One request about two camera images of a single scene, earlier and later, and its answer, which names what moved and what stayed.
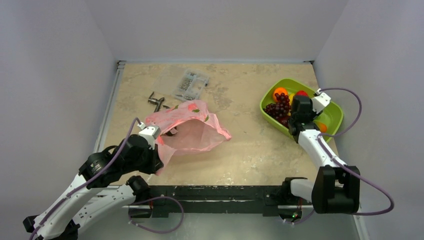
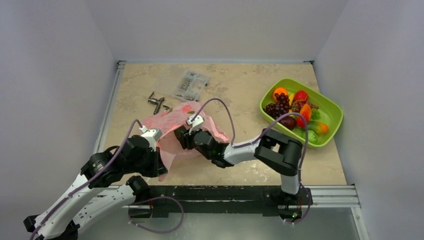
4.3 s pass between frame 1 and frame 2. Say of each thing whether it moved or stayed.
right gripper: moved
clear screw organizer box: stayed
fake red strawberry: stayed
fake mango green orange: stayed
